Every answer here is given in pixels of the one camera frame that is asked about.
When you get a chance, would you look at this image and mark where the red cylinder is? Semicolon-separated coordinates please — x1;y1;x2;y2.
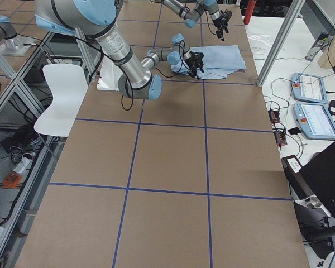
243;0;256;25

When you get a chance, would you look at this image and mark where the light blue button shirt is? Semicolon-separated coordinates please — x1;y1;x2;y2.
170;44;247;80

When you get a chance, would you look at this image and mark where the white plastic chair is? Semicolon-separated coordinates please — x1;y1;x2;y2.
34;64;88;137

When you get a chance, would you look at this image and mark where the lower blue teach pendant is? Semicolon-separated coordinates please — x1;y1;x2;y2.
293;102;335;140

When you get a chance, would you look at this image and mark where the orange device on floor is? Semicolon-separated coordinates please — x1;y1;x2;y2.
3;172;22;189

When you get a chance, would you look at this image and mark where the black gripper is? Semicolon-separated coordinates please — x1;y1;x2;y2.
210;10;232;41
184;51;204;79

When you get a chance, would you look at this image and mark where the clear plastic bag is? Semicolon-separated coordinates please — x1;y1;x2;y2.
247;32;273;55

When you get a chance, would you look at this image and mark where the white camera mast with base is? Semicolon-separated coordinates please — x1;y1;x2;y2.
95;0;123;92

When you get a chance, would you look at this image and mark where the upper blue teach pendant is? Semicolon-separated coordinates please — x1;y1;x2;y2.
291;73;328;104

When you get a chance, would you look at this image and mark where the blue teach pendant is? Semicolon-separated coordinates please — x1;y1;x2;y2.
291;73;328;104
293;102;335;140

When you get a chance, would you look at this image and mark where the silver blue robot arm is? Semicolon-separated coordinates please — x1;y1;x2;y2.
35;1;203;100
161;0;232;41

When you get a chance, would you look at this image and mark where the black relay box with wires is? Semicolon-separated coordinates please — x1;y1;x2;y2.
268;109;281;123

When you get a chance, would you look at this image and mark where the aluminium frame post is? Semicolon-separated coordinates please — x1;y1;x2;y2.
256;0;305;87

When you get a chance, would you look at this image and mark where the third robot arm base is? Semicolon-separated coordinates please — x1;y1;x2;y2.
0;15;36;56

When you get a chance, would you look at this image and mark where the black laptop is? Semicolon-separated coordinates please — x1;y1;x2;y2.
281;138;335;218

